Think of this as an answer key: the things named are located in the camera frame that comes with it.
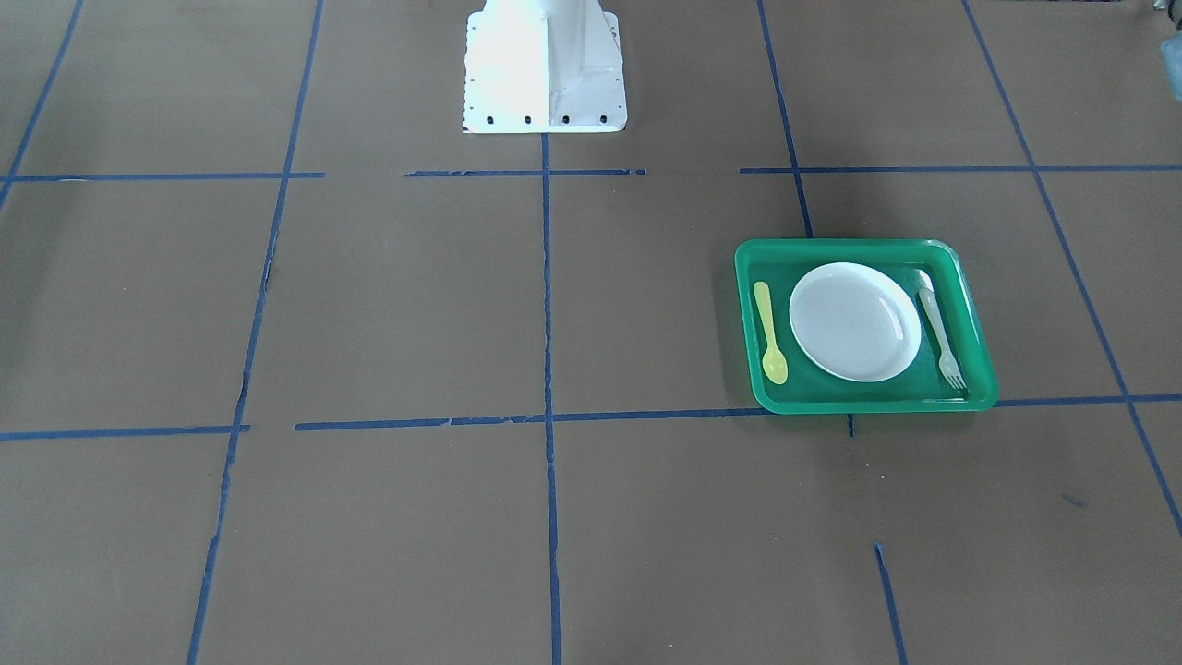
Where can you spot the pale green plastic fork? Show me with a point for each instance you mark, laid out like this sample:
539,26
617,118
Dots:
946,361

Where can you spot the yellow plastic spoon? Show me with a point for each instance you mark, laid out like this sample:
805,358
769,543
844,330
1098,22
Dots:
773,361

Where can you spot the green plastic tray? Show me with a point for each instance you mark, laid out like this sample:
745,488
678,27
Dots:
921,388

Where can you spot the white round plate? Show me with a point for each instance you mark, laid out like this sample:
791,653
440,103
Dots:
855,322

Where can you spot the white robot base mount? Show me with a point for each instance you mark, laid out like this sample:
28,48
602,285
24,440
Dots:
543,66

